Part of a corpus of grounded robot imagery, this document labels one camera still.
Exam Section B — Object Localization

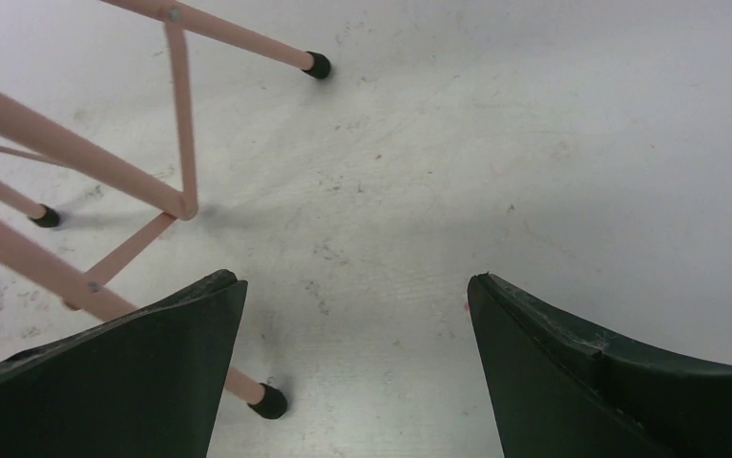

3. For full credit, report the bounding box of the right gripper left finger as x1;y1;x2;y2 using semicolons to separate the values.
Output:
0;269;247;457

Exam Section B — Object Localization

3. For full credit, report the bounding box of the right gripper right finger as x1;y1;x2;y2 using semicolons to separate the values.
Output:
468;273;732;457

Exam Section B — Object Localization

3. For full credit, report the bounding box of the pink folding music stand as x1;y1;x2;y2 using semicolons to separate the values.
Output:
0;0;333;421

